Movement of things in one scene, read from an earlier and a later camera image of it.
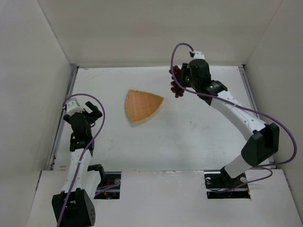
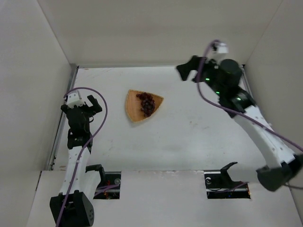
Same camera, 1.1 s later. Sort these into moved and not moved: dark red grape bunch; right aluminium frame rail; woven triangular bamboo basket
Moved: dark red grape bunch
Not moved: right aluminium frame rail; woven triangular bamboo basket
